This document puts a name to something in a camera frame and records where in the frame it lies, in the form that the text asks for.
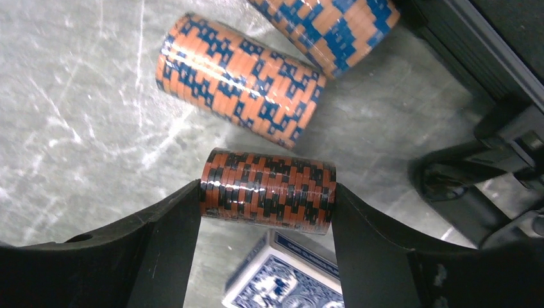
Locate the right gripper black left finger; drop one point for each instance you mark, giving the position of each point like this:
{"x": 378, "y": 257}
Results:
{"x": 142, "y": 260}

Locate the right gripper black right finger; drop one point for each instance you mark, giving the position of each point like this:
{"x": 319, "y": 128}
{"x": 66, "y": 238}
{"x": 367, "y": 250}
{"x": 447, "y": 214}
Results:
{"x": 384, "y": 263}

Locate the blue patterned card deck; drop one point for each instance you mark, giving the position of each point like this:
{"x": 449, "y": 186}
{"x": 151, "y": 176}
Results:
{"x": 285, "y": 269}

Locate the orange black chip stack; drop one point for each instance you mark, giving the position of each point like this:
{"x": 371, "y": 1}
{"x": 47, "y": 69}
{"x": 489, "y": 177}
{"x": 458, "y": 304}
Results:
{"x": 272, "y": 190}

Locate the black poker set case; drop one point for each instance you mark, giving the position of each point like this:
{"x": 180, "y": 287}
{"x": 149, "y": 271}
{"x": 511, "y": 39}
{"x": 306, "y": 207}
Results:
{"x": 489, "y": 189}

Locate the orange blue chip stack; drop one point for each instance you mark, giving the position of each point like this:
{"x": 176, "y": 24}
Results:
{"x": 222, "y": 71}
{"x": 334, "y": 35}

